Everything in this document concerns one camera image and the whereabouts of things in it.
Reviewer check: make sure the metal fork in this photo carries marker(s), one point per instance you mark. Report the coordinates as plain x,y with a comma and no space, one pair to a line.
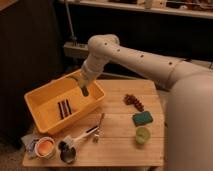
97,132

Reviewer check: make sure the grey blue cloth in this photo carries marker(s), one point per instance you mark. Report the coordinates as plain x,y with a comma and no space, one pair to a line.
29,142

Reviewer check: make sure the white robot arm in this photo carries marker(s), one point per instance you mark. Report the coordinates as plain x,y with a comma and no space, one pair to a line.
189,109

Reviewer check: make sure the white bowl orange inside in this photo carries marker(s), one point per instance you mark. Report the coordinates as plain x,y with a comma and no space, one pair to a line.
45,147

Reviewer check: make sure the yellow plastic bin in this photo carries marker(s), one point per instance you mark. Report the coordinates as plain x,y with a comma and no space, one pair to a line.
43,103

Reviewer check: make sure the teal sponge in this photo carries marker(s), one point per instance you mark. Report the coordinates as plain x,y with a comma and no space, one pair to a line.
142,118

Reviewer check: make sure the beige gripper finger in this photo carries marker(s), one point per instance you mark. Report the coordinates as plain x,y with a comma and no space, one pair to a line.
74,78

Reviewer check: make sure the dark striped bar block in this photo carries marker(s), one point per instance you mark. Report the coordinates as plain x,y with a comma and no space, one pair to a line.
64,108

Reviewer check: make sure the green pepper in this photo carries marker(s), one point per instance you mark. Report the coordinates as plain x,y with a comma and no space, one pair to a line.
85,91

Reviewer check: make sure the white dish brush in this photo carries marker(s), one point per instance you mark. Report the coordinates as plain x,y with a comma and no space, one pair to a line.
70,141

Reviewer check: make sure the green plastic cup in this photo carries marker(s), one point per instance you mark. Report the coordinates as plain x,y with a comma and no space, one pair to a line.
142,135

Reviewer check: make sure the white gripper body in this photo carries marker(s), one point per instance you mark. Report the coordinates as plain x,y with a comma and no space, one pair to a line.
87,75

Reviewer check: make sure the small metal cup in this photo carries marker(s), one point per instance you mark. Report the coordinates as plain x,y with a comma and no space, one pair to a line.
68,155

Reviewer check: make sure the brown grape bunch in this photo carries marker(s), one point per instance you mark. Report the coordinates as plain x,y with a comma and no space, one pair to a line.
130,99

